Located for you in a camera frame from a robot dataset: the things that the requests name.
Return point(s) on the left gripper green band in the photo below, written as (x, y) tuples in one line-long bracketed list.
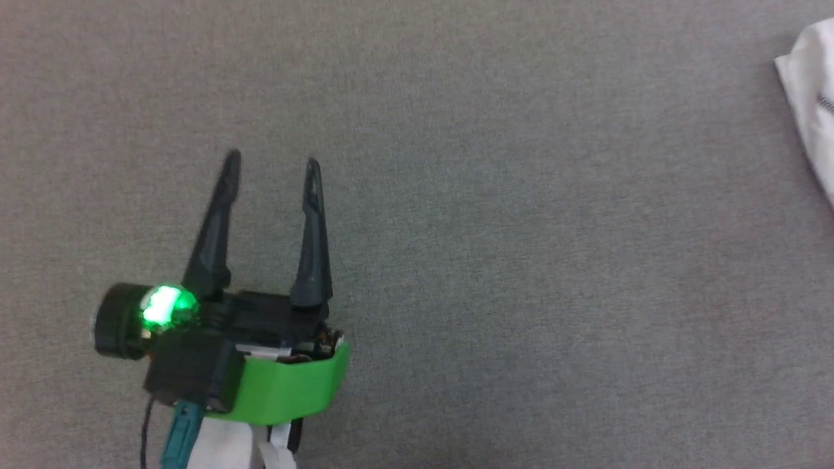
[(287, 384)]

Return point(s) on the white garment with grey stitching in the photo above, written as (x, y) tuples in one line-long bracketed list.
[(814, 98)]

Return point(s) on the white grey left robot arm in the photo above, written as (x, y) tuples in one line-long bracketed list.
[(225, 446)]

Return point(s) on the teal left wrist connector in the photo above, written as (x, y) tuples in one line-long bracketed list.
[(181, 436)]

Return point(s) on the grey fabric work surface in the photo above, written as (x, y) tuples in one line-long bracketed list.
[(521, 260)]

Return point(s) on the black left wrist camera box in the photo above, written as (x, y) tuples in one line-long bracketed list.
[(192, 368)]

